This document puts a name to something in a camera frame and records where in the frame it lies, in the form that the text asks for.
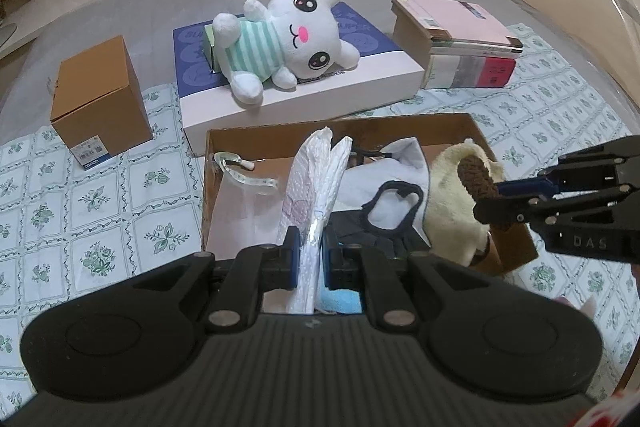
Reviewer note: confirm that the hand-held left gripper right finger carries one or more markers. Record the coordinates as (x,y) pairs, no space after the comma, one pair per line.
(331,262)

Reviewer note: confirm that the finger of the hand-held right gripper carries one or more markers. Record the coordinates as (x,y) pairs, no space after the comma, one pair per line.
(500,211)
(522,188)

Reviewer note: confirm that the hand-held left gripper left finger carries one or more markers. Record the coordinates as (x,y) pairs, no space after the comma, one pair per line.
(292,257)

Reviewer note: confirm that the brown knitted piece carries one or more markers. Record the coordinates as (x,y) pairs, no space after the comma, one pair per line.
(477,179)

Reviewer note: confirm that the pale yellow towel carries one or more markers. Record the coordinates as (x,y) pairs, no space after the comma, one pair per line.
(450,207)

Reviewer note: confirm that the white dotted packet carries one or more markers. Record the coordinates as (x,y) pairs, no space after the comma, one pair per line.
(310,207)

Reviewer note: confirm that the black fabric loop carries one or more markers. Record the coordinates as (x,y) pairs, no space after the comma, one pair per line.
(372,219)

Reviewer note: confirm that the cardboard tray box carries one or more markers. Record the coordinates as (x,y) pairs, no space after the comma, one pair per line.
(235,227)

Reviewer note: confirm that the pale measuring tape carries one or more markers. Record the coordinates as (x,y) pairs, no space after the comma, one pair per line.
(235,172)

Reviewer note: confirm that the white cloth bag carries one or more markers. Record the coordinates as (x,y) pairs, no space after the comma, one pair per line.
(395,177)

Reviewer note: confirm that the thick red grey spine book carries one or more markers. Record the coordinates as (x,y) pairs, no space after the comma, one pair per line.
(470,72)

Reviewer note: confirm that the thin white book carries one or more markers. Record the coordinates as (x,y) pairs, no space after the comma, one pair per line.
(475,49)

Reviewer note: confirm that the red white patterned clothing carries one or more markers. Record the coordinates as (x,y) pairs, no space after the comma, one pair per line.
(615,409)

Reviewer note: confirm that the blue and white flat box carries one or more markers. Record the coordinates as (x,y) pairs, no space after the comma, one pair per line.
(350,92)

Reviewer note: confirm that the pink cover book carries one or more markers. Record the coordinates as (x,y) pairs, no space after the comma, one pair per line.
(450,14)

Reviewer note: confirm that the green floral printed tablecloth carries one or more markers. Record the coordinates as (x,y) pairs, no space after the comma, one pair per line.
(100,207)

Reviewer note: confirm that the white plush rabbit toy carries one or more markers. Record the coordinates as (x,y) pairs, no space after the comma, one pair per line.
(300,37)

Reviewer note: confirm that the small brown cardboard box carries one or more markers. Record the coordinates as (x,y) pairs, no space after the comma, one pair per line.
(100,107)

